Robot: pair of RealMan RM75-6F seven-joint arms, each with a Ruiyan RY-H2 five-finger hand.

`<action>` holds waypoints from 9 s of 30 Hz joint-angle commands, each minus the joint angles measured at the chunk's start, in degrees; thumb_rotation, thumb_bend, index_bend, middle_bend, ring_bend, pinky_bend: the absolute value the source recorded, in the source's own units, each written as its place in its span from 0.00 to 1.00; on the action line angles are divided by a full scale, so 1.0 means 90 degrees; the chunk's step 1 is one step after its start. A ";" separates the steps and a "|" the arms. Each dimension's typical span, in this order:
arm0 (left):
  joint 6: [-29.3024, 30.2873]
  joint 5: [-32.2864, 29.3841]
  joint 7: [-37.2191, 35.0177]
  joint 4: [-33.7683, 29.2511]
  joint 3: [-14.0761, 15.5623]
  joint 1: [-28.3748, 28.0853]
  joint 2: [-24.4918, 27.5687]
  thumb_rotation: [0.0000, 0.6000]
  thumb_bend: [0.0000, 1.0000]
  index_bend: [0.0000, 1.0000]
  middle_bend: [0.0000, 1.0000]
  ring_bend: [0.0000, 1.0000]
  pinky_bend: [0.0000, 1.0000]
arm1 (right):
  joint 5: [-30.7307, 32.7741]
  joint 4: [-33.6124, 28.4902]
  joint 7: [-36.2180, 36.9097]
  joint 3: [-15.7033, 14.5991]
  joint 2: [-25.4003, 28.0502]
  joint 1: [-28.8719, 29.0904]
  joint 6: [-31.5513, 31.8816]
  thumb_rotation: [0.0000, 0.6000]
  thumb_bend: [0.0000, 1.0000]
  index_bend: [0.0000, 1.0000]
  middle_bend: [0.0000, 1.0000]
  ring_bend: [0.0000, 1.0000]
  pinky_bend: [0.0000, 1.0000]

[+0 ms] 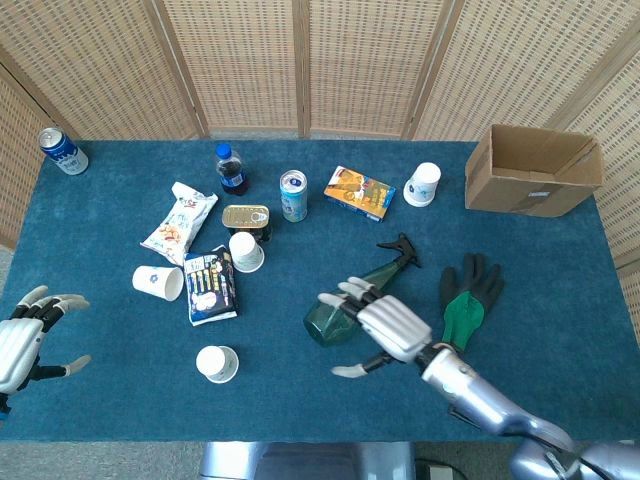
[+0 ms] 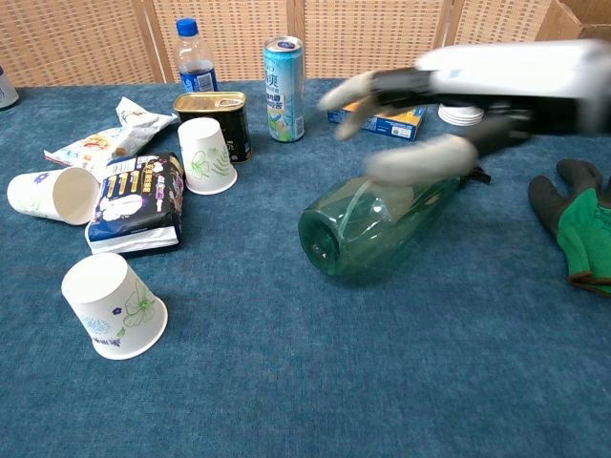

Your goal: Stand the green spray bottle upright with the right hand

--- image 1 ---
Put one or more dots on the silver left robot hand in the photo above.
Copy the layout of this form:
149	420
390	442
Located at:
17	345

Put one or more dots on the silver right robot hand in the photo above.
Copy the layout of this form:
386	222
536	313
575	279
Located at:
395	325

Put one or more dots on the green spray bottle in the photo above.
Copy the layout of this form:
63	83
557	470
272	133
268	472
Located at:
325	325

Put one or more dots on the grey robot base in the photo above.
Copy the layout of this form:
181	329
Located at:
300	462

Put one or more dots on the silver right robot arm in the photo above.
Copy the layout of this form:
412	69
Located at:
480	395

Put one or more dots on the cola bottle with blue cap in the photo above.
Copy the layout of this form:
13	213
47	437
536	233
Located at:
231	172

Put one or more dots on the black and green work glove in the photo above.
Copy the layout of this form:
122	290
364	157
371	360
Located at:
465	310

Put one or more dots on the blue carpet table cover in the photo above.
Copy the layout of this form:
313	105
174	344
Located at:
300	390

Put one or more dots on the orange and blue carton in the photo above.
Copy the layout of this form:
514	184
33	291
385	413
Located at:
357	192

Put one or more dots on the paper cup with blue flower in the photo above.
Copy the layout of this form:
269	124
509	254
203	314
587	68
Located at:
422	185

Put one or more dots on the paper cup with purple flower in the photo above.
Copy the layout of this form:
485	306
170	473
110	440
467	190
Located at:
152	281

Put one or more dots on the tall light blue can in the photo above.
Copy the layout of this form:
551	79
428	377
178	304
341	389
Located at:
294	200

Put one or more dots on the paper cup with green leaves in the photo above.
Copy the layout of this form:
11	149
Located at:
246	252

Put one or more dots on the open cardboard box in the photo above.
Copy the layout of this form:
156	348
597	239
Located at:
510	197

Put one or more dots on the paper cup with green flower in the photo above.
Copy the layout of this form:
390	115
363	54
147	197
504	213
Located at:
215	362

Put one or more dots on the black tin with gold lid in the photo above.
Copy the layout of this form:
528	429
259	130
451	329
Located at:
245	216

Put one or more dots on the dark blue snack pack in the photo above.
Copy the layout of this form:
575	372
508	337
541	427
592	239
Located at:
210	285

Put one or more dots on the blue and white drink can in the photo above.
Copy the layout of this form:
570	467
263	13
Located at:
67	155

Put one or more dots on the white snack bag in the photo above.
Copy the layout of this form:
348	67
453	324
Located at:
175	225

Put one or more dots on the woven bamboo folding screen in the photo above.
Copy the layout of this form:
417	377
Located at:
240	65

